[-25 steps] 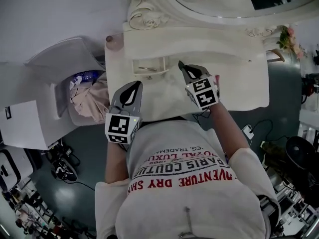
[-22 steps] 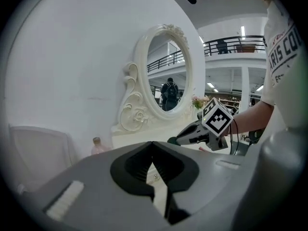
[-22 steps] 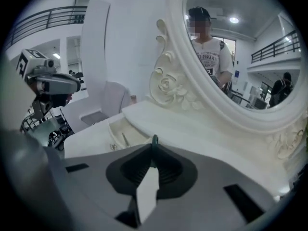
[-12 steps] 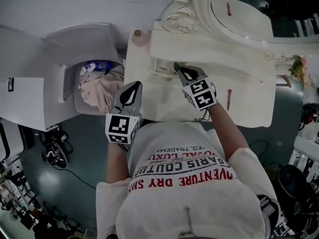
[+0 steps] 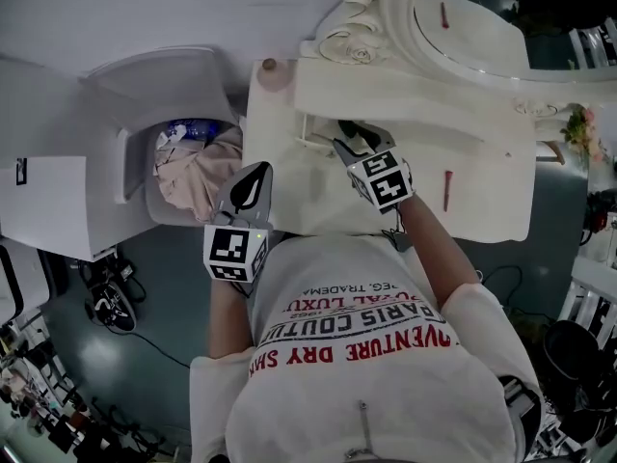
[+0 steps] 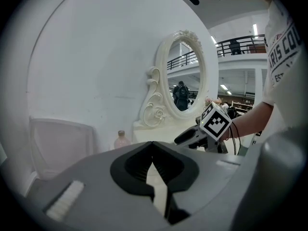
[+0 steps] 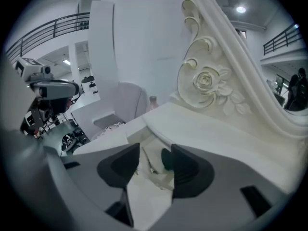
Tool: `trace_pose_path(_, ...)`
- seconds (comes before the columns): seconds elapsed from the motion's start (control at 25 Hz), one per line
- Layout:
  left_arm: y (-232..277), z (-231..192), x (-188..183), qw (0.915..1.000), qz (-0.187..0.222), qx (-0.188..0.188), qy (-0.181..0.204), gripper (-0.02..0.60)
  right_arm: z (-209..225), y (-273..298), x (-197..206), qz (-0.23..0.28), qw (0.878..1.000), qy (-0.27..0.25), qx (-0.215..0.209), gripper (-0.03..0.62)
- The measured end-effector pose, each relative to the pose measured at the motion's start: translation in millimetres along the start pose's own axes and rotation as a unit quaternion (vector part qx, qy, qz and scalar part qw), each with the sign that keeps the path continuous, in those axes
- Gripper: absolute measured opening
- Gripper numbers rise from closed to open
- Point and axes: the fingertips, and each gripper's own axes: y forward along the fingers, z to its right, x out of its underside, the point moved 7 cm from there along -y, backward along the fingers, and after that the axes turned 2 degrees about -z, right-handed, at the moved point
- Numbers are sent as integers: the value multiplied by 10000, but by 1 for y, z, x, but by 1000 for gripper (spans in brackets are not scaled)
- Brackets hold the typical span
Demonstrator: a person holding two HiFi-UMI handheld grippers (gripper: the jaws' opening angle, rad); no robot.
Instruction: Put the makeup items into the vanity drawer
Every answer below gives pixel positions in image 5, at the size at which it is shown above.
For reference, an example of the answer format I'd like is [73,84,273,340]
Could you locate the black equipment with cables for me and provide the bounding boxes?
[83,257,147,333]

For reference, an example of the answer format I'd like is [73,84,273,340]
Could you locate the grey belt pack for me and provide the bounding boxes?
[497,375,540,449]

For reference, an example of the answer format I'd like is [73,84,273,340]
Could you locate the pink flower bouquet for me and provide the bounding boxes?
[560,104,609,164]

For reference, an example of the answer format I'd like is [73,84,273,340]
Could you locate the white case black trim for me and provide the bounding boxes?
[0,237,53,326]

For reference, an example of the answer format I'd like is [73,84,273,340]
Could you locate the brown wooden chair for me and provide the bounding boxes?
[534,139,568,166]

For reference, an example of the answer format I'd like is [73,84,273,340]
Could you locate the blue plastic packet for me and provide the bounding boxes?
[166,118,226,141]

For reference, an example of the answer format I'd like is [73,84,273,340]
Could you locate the oval white-framed mirror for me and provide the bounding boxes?
[380,0,617,86]

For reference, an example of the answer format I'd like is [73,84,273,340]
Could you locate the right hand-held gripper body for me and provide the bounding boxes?
[345,146,417,216]

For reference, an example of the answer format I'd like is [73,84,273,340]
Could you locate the person's right forearm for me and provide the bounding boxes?
[396,194,484,309]

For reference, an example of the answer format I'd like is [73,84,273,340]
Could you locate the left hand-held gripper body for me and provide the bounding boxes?
[201,209,275,297]

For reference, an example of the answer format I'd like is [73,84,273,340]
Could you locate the black round stool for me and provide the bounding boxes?
[543,319,603,381]

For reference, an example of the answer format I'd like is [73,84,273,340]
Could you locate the white cabinet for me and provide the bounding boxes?
[0,153,121,263]

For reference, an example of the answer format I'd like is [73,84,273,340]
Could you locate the white ornate dressing table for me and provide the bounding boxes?
[240,0,617,244]

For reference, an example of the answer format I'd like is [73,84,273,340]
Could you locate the person's white printed t-shirt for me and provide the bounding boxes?
[188,231,545,463]

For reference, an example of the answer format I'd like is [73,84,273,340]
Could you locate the pink crumpled cloth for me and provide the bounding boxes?
[152,125,245,225]

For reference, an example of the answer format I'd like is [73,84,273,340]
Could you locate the metal neck chain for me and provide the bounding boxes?
[343,399,376,460]

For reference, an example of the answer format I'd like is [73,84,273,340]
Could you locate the person's left forearm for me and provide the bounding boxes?
[207,280,257,360]

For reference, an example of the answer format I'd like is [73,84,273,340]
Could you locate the pink glass bottle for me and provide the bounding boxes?
[255,57,295,92]

